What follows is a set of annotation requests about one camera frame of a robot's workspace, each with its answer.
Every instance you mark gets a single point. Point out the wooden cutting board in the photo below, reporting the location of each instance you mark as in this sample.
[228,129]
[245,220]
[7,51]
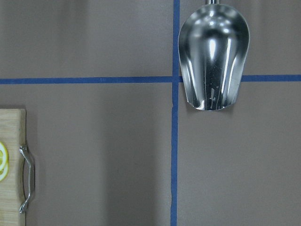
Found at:
[12,136]

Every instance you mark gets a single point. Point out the lemon slice on board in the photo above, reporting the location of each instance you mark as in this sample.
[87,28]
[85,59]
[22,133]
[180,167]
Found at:
[3,156]

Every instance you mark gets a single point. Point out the shiny metal scoop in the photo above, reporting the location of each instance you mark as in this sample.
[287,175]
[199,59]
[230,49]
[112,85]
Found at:
[213,43]

